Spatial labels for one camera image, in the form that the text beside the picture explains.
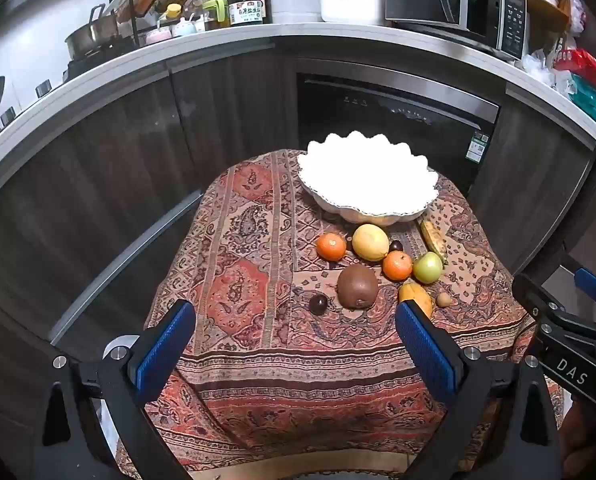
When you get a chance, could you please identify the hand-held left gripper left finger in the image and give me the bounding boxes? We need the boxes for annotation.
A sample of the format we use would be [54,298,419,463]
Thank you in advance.
[33,299,197,480]

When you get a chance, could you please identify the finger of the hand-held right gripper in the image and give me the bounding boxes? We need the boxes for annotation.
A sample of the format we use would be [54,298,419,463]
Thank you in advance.
[511,272,596,342]
[560,252,596,311]

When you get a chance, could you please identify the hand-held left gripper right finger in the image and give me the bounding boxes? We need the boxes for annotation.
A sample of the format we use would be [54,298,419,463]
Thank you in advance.
[394,301,564,480]

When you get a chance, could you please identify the small yellow mango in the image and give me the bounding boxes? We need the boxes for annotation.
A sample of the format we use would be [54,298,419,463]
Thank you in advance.
[398,282,434,318]

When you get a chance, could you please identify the green apple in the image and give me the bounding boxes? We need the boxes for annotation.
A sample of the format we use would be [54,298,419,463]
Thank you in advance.
[412,252,444,285]

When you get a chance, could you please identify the brown kiwi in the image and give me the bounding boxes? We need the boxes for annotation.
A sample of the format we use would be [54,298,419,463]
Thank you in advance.
[337,264,379,309]

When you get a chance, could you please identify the white scalloped bowl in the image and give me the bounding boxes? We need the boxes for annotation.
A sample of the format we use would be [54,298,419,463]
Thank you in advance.
[297,131,440,226]

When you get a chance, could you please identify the white round object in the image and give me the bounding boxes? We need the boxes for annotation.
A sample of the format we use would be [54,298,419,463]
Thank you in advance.
[102,334,141,362]

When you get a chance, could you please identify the large orange tangerine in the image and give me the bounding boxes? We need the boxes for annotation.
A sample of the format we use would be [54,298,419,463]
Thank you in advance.
[382,251,414,282]

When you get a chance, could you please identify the spotted yellow banana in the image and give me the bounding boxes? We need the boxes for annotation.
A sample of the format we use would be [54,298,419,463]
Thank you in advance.
[419,218,447,263]

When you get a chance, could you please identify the dark wood cabinet door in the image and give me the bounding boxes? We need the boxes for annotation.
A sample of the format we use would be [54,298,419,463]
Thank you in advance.
[170,55,299,201]
[0,60,201,361]
[470,92,596,276]

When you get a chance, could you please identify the patterned red tablecloth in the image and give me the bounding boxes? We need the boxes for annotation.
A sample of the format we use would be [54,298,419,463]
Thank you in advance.
[115,149,566,480]

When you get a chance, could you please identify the yellow lemon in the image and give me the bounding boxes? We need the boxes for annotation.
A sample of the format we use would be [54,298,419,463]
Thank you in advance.
[352,223,390,262]

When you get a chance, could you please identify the small orange tangerine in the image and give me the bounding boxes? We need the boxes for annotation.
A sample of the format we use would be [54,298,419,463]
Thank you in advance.
[316,233,347,262]

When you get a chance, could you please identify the teal plastic bag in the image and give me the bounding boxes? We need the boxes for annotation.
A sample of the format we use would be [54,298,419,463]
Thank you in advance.
[568,75,596,128]

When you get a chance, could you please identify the red plastic bag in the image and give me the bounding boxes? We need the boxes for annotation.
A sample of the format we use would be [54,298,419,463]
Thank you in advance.
[553,49,596,92]

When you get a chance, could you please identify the white plastic bag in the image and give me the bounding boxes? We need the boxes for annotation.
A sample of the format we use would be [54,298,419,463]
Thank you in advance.
[520,50,561,86]

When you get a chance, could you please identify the black built-in dishwasher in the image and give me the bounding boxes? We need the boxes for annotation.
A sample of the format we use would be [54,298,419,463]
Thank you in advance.
[295,72,501,196]

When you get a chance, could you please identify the silver black microwave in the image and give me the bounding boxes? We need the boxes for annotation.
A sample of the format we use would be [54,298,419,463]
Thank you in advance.
[385,0,529,61]

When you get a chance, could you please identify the white kitchen countertop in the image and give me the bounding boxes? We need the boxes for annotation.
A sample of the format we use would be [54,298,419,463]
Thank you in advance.
[0,22,596,198]

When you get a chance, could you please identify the steel cooking pot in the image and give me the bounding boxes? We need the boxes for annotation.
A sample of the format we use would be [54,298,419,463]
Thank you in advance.
[65,5,121,58]

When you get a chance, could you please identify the yellow oil bottle green handle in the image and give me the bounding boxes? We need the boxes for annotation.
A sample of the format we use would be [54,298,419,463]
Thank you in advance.
[203,0,230,31]

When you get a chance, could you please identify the black wire spice rack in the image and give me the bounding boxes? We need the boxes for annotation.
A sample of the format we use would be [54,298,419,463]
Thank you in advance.
[109,0,211,48]

